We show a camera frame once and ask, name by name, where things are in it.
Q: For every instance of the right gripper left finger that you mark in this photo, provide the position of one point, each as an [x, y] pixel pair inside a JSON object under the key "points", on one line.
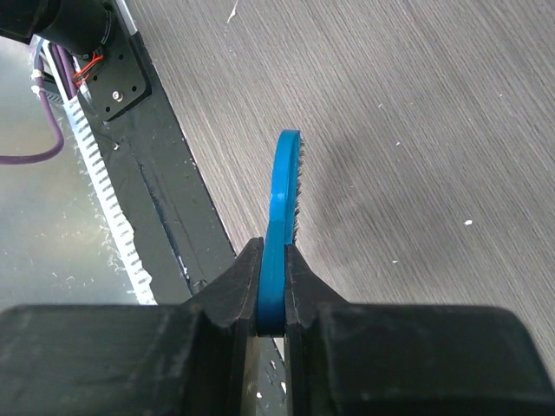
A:
{"points": [[196, 358]]}

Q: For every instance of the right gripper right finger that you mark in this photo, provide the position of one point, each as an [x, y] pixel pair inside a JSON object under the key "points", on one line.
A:
{"points": [[346, 358]]}

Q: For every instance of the blue hand brush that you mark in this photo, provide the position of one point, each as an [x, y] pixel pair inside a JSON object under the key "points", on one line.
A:
{"points": [[280, 232]]}

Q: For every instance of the white slotted cable duct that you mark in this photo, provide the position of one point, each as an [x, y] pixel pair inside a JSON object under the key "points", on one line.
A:
{"points": [[121, 230]]}

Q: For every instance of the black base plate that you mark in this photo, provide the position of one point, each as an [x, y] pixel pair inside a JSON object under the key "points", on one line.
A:
{"points": [[177, 232]]}

